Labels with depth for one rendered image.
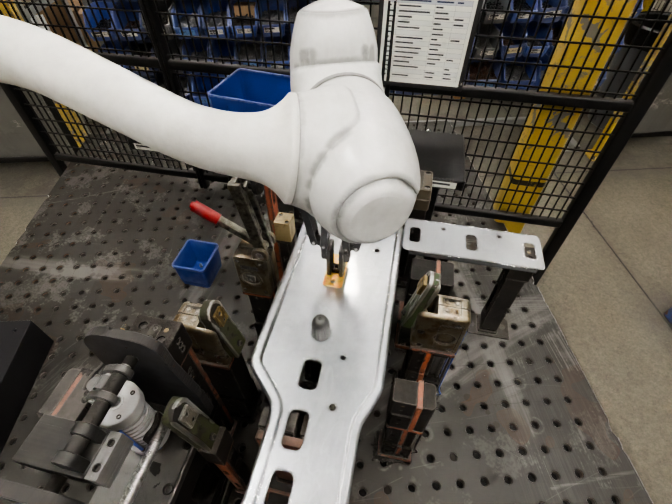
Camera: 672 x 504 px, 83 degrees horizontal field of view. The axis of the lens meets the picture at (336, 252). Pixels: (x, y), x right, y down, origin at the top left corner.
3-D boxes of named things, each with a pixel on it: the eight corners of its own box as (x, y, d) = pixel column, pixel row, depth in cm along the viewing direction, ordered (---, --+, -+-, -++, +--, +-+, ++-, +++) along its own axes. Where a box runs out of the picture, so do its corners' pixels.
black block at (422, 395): (418, 472, 79) (449, 424, 58) (367, 460, 81) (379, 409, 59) (420, 432, 85) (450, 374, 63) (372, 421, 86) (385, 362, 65)
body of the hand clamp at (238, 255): (283, 351, 98) (264, 261, 72) (257, 346, 99) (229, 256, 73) (289, 331, 102) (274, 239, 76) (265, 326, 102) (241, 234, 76)
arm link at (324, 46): (291, 117, 55) (300, 171, 46) (278, -11, 43) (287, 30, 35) (365, 110, 56) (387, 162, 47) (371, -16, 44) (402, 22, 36)
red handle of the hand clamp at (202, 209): (266, 252, 71) (187, 208, 66) (261, 258, 72) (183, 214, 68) (273, 237, 74) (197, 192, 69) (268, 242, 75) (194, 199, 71)
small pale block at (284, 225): (301, 322, 103) (289, 225, 76) (289, 320, 104) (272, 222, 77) (304, 312, 106) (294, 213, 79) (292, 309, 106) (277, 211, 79)
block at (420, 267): (432, 359, 96) (459, 293, 75) (388, 351, 98) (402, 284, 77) (433, 327, 102) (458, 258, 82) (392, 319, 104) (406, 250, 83)
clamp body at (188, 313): (256, 428, 85) (217, 347, 58) (208, 417, 87) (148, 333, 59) (269, 389, 91) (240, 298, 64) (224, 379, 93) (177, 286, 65)
